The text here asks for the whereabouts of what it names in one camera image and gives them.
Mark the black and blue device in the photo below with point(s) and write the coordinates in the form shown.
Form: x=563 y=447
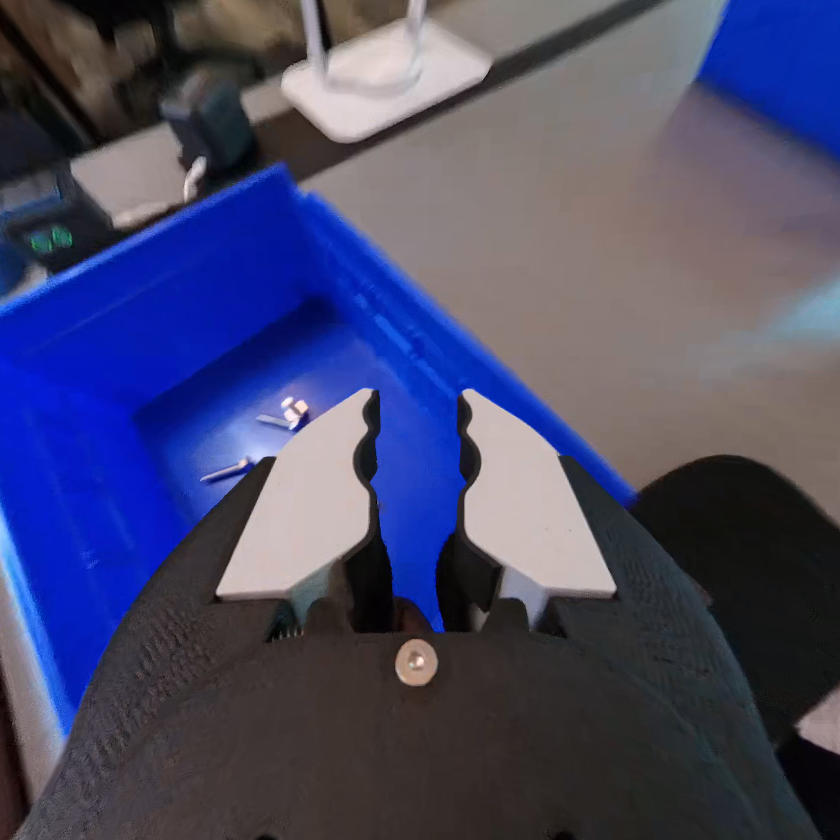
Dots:
x=53 y=223

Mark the grey tool case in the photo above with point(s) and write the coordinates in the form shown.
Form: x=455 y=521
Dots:
x=208 y=121

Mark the long thin silver bolt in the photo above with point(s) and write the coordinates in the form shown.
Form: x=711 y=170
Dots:
x=230 y=469

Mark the person's left hand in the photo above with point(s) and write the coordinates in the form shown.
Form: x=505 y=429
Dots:
x=411 y=614

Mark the white sign stand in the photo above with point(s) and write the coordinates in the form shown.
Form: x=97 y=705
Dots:
x=381 y=79

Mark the blue plastic bin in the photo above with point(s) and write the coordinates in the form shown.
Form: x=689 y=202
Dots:
x=781 y=66
x=171 y=328

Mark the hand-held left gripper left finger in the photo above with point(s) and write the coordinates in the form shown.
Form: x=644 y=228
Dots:
x=302 y=525

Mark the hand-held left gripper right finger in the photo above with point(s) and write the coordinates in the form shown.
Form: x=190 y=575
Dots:
x=525 y=525

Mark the black round cushion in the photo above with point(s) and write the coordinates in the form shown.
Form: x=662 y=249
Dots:
x=748 y=578

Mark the silver hex bolt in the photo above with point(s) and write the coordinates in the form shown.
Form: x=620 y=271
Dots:
x=294 y=411

